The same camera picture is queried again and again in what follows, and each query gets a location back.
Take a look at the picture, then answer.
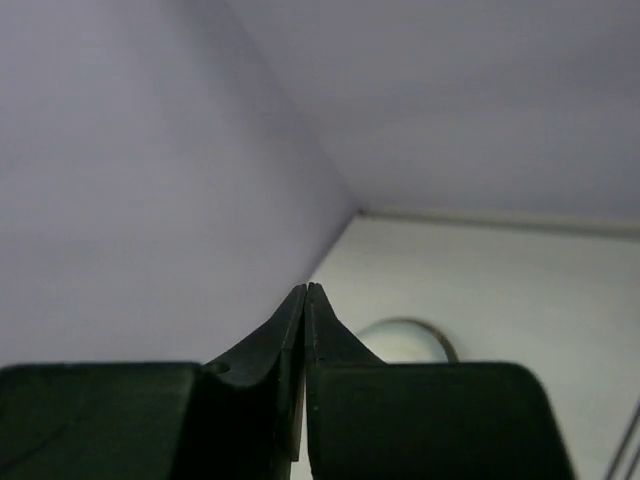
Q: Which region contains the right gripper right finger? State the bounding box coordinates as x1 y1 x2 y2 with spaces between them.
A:
304 283 575 480

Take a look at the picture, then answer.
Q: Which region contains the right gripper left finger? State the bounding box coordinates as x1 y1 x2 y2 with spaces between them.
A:
1 285 306 479

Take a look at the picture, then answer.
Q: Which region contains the white grey bowl plate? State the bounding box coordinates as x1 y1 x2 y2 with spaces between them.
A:
357 317 448 364

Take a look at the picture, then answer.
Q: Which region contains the dark grey green plate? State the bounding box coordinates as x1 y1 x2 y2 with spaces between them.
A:
418 320 460 363

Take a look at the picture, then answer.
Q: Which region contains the black wire dish rack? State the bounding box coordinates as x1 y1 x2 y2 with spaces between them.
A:
604 402 639 480

